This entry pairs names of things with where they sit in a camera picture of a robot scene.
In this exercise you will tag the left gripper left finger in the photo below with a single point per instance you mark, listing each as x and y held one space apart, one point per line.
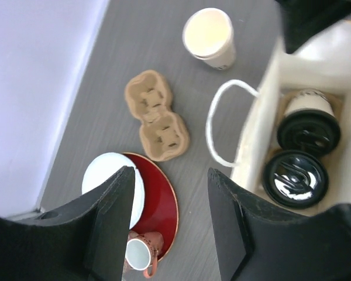
84 239

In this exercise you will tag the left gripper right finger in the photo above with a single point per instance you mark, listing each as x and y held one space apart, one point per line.
257 240

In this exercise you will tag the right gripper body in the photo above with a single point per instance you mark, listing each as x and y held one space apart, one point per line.
303 19

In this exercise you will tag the brown paper takeout bag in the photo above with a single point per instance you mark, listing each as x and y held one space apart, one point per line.
318 75

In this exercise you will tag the black cup lid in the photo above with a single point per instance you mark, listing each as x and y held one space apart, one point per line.
295 179
311 131

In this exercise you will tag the dark red round tray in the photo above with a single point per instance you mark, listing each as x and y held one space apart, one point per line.
160 211

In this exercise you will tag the white paper cup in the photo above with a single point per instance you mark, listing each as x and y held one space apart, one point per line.
308 120

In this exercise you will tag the white and pink ceramic mug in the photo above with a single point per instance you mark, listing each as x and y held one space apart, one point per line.
143 251

